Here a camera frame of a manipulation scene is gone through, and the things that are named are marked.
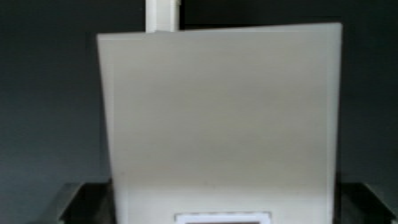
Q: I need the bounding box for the white cabinet top block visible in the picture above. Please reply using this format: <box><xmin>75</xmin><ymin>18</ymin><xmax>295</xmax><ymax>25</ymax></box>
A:
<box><xmin>98</xmin><ymin>23</ymin><xmax>342</xmax><ymax>224</ymax></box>

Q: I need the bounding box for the gripper left finger with black tip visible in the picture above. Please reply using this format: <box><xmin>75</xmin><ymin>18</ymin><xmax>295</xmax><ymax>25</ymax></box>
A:
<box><xmin>34</xmin><ymin>181</ymin><xmax>118</xmax><ymax>224</ymax></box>

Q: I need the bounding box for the white L-shaped obstacle frame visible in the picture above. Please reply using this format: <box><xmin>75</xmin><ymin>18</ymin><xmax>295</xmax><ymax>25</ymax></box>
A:
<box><xmin>146</xmin><ymin>0</ymin><xmax>182</xmax><ymax>33</ymax></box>

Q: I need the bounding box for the gripper right finger with black tip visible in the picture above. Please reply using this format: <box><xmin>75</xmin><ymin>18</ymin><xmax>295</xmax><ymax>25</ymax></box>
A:
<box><xmin>335</xmin><ymin>183</ymin><xmax>398</xmax><ymax>224</ymax></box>

